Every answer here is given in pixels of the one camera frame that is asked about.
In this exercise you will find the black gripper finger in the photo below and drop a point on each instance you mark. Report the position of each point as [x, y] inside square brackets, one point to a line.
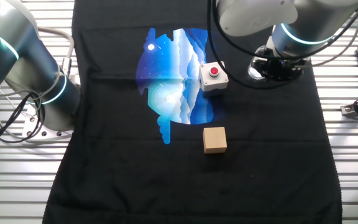
[263, 71]

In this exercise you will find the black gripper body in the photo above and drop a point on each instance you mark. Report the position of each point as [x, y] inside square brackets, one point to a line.
[283, 71]

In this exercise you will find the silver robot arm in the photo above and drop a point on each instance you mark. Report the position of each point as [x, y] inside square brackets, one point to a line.
[11, 56]

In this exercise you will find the clear glass jar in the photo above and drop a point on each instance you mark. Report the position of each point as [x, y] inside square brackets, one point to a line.
[253, 73]

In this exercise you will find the grey box with red button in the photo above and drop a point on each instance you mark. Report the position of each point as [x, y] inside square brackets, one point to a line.
[221, 77]

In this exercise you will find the wooden cube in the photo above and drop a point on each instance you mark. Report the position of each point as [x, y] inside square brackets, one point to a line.
[214, 140]

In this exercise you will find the black cloth with blue print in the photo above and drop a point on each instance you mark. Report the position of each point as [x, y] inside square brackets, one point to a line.
[135, 186]

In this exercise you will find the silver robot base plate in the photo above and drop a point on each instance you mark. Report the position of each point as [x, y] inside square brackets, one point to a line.
[36, 126]

